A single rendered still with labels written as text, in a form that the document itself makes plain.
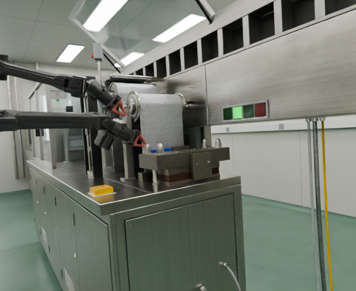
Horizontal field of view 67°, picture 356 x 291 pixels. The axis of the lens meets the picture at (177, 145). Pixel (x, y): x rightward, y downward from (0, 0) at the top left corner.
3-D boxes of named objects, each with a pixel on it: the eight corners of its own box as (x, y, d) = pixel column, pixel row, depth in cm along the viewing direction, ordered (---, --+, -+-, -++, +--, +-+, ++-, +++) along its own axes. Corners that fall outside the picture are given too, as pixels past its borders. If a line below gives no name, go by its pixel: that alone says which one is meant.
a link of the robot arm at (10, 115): (-9, 115, 75) (-22, 105, 81) (-10, 134, 76) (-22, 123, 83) (115, 117, 108) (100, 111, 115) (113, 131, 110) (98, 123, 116)
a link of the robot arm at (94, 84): (83, 89, 110) (92, 78, 110) (83, 86, 116) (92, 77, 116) (97, 100, 113) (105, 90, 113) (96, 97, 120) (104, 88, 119)
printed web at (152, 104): (113, 172, 156) (107, 84, 154) (149, 167, 170) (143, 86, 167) (144, 179, 124) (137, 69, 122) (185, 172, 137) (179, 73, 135)
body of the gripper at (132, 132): (134, 144, 116) (119, 136, 112) (124, 144, 124) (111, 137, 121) (140, 131, 117) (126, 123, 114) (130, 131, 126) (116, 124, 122)
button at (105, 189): (89, 193, 104) (89, 187, 104) (107, 190, 108) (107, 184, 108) (95, 196, 98) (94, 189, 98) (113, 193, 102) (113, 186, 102)
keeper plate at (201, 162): (191, 179, 115) (190, 153, 114) (209, 176, 121) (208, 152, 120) (195, 180, 113) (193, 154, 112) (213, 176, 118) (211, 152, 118)
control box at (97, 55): (92, 61, 176) (91, 46, 176) (102, 61, 177) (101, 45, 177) (90, 58, 169) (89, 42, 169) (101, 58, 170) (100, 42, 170)
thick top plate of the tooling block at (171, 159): (139, 167, 119) (138, 153, 118) (208, 157, 141) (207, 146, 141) (157, 170, 105) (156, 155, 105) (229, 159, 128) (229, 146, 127)
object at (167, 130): (142, 157, 124) (139, 117, 123) (183, 152, 137) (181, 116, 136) (143, 157, 124) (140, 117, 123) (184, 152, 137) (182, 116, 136)
